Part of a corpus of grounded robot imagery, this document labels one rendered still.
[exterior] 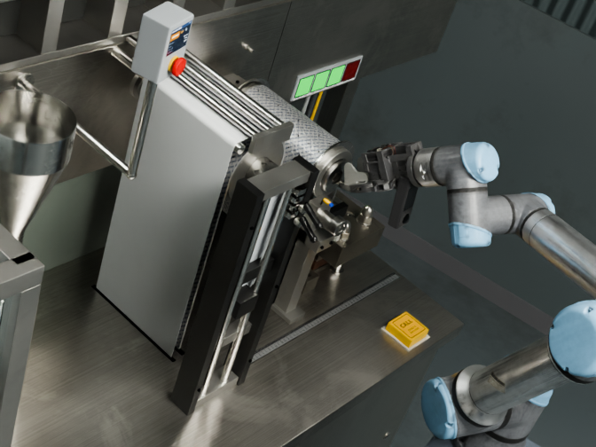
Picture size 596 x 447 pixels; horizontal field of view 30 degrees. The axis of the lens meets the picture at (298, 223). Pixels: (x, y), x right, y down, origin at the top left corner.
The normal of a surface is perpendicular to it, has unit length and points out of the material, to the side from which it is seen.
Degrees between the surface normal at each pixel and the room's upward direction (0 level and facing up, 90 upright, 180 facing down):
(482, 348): 0
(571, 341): 83
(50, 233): 90
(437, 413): 97
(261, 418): 0
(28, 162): 90
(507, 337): 0
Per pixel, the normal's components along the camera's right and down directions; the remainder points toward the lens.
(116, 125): 0.71, 0.57
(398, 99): -0.52, 0.40
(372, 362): 0.27, -0.76
